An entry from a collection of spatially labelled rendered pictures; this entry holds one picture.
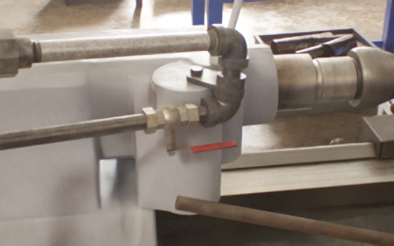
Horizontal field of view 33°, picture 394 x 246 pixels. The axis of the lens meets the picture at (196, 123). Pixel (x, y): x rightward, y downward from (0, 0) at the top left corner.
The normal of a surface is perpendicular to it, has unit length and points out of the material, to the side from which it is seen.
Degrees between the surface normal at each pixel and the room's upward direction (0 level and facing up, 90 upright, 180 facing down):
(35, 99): 82
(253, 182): 0
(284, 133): 0
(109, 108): 86
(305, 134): 0
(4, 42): 57
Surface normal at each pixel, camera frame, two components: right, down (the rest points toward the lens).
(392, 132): 0.00, -0.87
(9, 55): 0.44, -0.14
